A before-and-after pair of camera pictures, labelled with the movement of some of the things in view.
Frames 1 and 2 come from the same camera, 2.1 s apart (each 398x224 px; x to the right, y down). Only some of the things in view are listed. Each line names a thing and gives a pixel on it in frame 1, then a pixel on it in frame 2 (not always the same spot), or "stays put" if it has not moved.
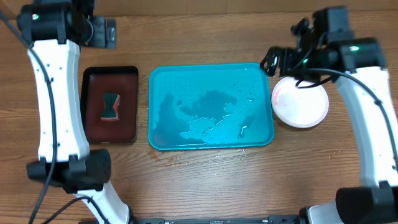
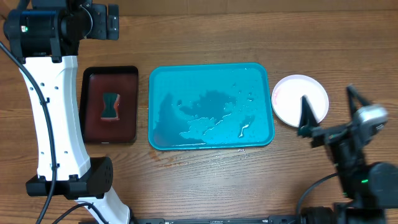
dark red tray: (96, 81) stays put
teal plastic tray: (199, 106) stays put
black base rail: (268, 219) stays put
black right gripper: (286, 62) → (329, 134)
